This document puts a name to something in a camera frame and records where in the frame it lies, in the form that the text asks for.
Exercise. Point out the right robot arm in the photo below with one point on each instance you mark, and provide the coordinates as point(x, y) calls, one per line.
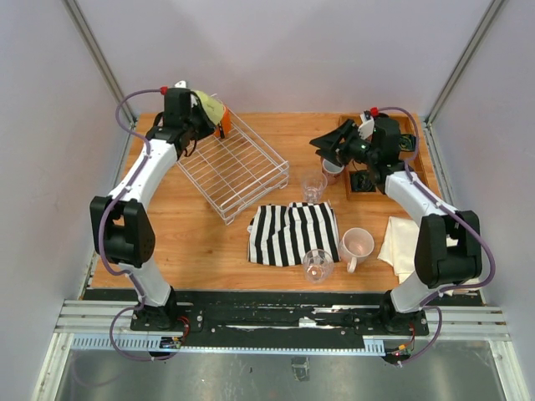
point(448, 252)

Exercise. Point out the large pink mug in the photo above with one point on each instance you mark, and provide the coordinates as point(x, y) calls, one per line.
point(355, 247)

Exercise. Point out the wooden compartment tray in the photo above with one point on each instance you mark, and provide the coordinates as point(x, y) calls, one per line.
point(420, 164)

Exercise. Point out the green patterned rolled sock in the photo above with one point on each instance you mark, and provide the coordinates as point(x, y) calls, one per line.
point(407, 142)

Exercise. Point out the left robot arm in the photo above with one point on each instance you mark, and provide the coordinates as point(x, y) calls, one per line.
point(123, 235)

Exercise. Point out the aluminium frame rail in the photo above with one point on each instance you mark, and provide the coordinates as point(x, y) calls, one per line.
point(95, 355)

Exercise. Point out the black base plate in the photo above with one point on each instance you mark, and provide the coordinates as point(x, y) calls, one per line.
point(283, 320)

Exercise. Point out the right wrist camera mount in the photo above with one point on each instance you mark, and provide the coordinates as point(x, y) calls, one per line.
point(367, 126)

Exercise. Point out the orange mug black handle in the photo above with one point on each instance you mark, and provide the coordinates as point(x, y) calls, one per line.
point(225, 125)

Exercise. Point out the light green mug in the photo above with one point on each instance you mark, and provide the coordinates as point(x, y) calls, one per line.
point(212, 108)

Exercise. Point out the clear glass front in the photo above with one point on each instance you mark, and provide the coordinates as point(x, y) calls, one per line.
point(317, 265)

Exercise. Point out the clear glass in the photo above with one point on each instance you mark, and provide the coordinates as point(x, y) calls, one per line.
point(317, 265)
point(313, 185)

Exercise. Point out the small pink mug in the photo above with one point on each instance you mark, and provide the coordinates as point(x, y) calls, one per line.
point(331, 171)

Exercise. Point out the white wire dish rack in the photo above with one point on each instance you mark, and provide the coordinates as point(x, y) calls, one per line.
point(234, 172)

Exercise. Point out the black white striped cloth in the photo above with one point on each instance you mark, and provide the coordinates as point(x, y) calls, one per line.
point(282, 235)

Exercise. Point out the cream folded cloth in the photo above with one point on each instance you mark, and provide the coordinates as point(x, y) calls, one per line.
point(398, 247)

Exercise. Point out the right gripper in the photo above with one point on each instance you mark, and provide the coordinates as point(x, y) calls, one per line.
point(331, 142)

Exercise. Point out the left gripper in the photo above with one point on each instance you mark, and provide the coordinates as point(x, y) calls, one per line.
point(208, 126)

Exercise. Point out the dark green rolled sock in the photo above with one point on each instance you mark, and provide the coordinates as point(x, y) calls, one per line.
point(360, 182)

